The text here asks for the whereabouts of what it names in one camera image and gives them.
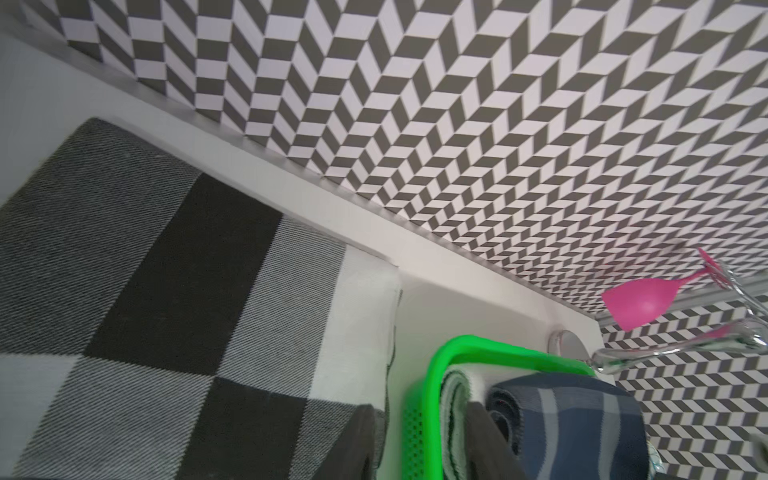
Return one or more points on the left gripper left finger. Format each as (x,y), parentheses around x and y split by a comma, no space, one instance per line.
(352,456)

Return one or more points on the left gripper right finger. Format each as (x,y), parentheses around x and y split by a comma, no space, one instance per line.
(487,454)

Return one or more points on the green plastic basket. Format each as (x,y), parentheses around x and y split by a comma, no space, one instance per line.
(421,450)

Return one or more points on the navy striped scarf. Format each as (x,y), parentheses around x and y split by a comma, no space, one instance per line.
(568,426)

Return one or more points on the smiley black white scarf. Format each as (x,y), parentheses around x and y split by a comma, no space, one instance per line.
(461,385)

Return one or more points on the grey black checked scarf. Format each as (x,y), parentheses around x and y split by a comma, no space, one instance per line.
(157,323)

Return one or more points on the pink plastic wine glass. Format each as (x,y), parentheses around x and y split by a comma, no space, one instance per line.
(639,302)

